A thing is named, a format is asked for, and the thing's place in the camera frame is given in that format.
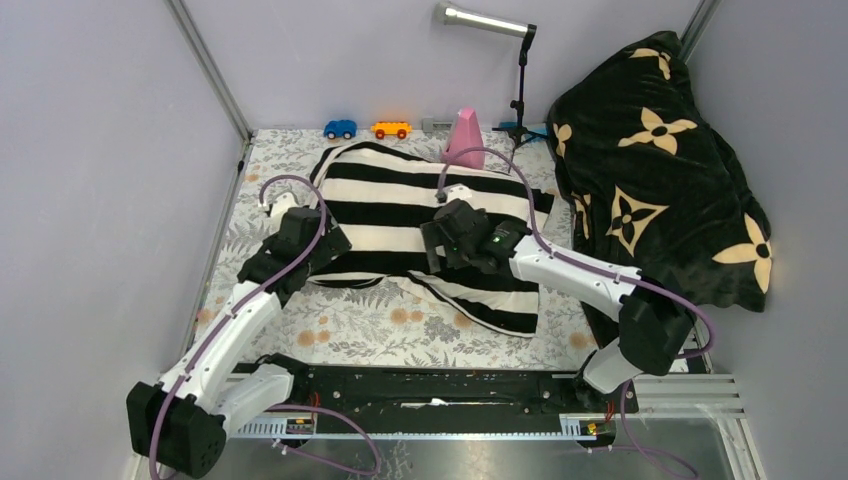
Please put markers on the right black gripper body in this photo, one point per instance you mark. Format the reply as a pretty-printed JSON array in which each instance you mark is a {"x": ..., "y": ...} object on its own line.
[{"x": 458, "y": 254}]

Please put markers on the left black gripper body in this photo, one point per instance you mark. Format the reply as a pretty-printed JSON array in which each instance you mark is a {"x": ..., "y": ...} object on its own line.
[{"x": 332, "y": 245}]

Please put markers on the pink metronome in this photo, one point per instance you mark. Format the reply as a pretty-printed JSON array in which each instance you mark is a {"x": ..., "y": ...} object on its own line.
[{"x": 465, "y": 133}]

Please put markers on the silver flashlight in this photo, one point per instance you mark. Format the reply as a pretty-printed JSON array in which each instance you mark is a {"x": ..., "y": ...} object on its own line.
[{"x": 448, "y": 13}]

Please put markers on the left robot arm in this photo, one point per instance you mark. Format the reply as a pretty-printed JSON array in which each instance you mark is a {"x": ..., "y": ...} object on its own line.
[{"x": 184, "y": 420}]

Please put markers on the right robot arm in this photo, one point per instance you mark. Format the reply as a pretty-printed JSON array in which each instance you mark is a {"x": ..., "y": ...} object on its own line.
[{"x": 653, "y": 320}]

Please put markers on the blue toy car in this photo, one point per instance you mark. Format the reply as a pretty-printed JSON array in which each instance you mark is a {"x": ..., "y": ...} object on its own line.
[{"x": 340, "y": 129}]

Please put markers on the floral patterned table cloth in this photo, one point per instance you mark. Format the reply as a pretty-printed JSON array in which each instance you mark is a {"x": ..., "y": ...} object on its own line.
[{"x": 383, "y": 324}]

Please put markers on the orange toy car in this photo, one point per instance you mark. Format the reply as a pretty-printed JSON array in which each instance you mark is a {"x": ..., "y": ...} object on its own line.
[{"x": 384, "y": 129}]

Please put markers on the black floral patterned blanket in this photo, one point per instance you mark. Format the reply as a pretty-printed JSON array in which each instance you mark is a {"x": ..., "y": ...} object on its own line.
[{"x": 653, "y": 184}]

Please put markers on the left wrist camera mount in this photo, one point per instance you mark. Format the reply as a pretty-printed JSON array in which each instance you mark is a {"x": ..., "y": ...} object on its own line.
[{"x": 276, "y": 208}]

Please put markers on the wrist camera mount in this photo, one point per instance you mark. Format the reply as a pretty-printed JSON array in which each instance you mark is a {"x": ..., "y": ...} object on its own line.
[
  {"x": 454, "y": 192},
  {"x": 276, "y": 208}
]

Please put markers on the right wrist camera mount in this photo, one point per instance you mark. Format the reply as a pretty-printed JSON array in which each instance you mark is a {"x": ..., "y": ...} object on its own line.
[{"x": 454, "y": 192}]

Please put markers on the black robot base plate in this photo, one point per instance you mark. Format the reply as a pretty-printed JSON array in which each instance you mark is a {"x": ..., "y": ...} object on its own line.
[{"x": 422, "y": 401}]

